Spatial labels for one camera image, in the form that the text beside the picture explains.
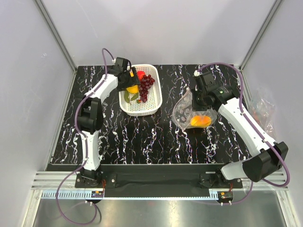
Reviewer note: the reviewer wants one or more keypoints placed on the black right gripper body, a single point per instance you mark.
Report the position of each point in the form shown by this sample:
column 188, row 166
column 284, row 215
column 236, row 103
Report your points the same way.
column 198, row 103

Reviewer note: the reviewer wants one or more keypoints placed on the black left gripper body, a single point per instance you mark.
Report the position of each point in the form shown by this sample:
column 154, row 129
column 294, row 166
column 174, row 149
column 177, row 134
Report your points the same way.
column 129, row 81

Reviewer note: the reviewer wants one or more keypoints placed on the yellow lemon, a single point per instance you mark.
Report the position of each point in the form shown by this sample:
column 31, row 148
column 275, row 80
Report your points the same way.
column 133, row 89

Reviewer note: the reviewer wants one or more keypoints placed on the orange mango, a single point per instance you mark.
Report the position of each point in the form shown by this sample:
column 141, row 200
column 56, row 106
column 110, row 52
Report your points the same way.
column 201, row 121

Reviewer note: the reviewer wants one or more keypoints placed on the clear pink-dotted zip bag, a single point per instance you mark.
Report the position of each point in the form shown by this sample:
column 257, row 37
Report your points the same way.
column 183, row 112

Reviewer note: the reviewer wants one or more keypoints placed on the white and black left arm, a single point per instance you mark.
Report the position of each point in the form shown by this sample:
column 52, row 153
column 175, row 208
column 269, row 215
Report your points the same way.
column 89, row 113

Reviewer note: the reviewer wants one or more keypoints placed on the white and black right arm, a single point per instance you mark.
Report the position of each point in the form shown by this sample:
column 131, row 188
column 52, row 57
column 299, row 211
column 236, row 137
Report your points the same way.
column 267, row 155

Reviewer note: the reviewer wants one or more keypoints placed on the red strawberry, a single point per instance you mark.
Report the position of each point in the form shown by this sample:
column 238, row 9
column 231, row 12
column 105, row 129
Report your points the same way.
column 140, row 74

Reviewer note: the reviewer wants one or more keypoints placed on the green leaf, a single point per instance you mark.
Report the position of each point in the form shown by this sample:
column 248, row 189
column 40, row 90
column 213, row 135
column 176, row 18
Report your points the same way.
column 128, row 97

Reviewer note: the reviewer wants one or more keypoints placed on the dark red grape bunch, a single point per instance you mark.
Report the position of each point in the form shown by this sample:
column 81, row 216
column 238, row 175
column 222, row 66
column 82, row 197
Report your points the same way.
column 145, row 84

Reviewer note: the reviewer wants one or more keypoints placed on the white perforated plastic basket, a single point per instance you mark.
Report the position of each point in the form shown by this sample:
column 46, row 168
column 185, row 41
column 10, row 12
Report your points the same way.
column 145, row 104

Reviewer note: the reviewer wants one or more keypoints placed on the pile of spare plastic bags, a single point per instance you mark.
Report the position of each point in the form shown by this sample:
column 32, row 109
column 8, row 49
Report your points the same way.
column 262, row 109

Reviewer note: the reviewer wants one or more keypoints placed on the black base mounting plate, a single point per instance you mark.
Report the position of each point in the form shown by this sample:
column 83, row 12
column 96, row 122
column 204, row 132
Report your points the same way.
column 156, row 181

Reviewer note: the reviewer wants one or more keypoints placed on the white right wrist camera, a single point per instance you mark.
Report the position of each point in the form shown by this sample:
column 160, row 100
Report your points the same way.
column 197, row 73

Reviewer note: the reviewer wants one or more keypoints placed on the aluminium frame rail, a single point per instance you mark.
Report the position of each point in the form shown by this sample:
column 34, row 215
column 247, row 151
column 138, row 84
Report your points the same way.
column 51, row 180

